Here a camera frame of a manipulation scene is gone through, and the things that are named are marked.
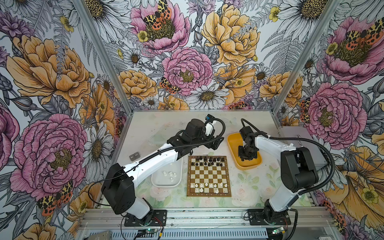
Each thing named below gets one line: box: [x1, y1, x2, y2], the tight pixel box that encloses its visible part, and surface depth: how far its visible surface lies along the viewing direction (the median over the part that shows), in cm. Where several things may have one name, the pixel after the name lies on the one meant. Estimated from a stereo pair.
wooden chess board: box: [186, 155, 232, 197], surface depth 89 cm
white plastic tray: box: [151, 157, 183, 187], surface depth 88 cm
